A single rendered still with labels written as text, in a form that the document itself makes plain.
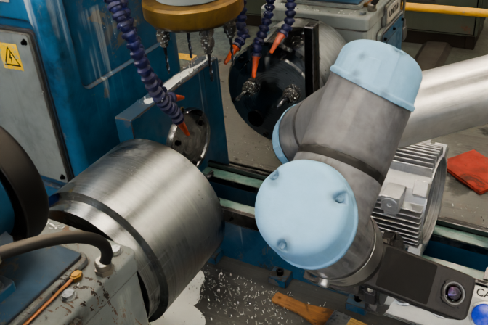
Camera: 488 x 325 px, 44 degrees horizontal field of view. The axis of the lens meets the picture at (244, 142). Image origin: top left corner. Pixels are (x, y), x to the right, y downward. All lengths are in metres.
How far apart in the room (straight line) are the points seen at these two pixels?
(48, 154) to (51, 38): 0.27
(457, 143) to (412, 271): 1.06
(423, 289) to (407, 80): 0.22
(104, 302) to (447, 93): 0.46
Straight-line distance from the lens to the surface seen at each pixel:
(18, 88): 1.22
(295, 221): 0.44
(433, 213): 1.14
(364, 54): 0.50
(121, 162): 0.94
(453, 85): 0.67
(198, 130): 1.27
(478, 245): 1.15
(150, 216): 0.87
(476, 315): 0.81
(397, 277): 0.61
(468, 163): 1.56
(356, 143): 0.47
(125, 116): 1.11
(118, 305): 0.79
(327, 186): 0.44
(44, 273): 0.76
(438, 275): 0.62
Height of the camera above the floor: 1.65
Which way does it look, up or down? 31 degrees down
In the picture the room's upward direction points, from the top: 5 degrees counter-clockwise
